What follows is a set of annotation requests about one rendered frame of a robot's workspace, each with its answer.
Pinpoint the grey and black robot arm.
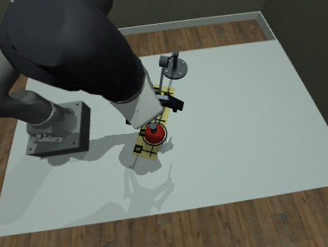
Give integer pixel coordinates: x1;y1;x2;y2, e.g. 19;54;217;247
0;0;164;143

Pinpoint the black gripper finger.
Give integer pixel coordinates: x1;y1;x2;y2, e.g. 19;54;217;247
156;92;184;112

